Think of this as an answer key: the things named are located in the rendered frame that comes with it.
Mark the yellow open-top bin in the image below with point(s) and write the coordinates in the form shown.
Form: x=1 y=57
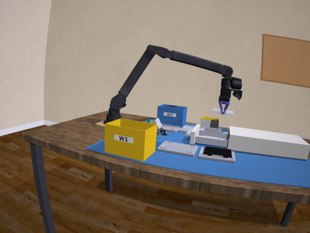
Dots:
x=130 y=139

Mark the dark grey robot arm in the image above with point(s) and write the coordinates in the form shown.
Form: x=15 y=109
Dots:
x=119 y=101

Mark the blue open-top bin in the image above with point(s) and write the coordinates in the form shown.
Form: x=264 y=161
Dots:
x=172 y=115

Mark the blue bench mat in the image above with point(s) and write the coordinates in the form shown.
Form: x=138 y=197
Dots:
x=247 y=167

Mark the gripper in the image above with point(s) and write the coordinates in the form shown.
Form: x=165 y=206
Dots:
x=223 y=100

